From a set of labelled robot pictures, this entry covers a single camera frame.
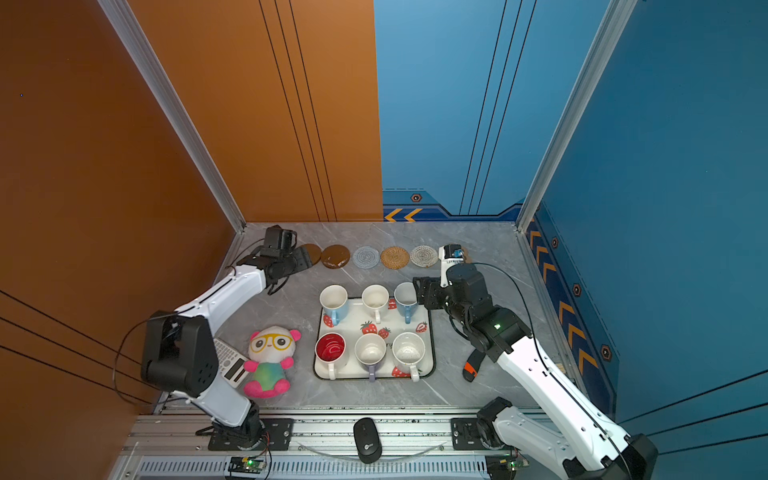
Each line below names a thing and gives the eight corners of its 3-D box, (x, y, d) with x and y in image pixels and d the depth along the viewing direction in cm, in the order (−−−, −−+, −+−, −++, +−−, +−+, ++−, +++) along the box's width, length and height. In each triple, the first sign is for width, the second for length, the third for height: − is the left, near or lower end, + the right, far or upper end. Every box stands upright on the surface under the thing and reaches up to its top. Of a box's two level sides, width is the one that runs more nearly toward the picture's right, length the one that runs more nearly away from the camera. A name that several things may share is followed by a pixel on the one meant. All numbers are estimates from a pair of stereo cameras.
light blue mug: (322, 333, 93) (315, 317, 84) (328, 301, 100) (322, 284, 92) (348, 333, 93) (344, 317, 84) (351, 301, 100) (348, 284, 92)
